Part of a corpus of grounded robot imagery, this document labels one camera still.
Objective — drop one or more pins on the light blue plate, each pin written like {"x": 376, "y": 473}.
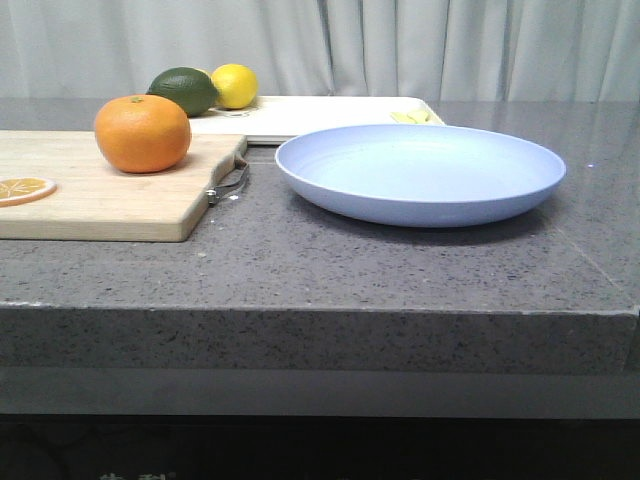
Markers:
{"x": 420, "y": 176}

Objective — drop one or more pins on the whole orange fruit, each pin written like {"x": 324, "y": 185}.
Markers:
{"x": 142, "y": 133}

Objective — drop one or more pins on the cream white tray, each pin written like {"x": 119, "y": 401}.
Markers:
{"x": 271, "y": 120}

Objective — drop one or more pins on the pale yellow fruit slices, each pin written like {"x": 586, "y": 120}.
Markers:
{"x": 412, "y": 117}

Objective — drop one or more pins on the yellow lemon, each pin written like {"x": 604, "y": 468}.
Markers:
{"x": 237, "y": 85}

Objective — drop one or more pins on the green lime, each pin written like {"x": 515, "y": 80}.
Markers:
{"x": 190, "y": 88}

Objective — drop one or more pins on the wooden cutting board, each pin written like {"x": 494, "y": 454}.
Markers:
{"x": 95, "y": 201}

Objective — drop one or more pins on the grey white curtain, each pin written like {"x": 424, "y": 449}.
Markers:
{"x": 434, "y": 50}

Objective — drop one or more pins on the orange slice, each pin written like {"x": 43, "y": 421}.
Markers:
{"x": 17, "y": 191}

